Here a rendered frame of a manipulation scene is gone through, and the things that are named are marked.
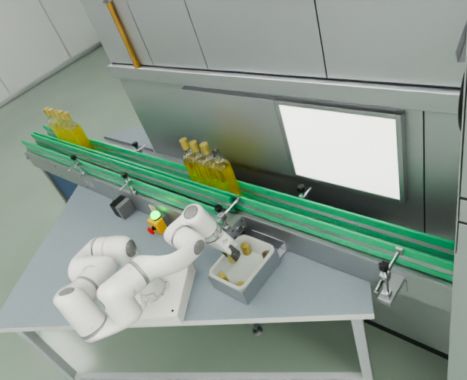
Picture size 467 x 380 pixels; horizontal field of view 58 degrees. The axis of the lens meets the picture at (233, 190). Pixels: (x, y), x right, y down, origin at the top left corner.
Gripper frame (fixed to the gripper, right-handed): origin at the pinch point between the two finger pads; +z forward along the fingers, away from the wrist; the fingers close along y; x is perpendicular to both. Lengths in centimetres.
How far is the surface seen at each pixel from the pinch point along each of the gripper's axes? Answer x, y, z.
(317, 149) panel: -43.1, -16.2, -10.4
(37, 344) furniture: 72, 84, 21
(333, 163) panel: -41.9, -21.6, -5.9
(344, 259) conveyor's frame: -17.6, -31.9, 14.6
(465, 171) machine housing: -19, -72, -51
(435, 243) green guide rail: -30, -58, 7
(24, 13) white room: -217, 613, 54
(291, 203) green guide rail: -28.7, -6.0, 8.0
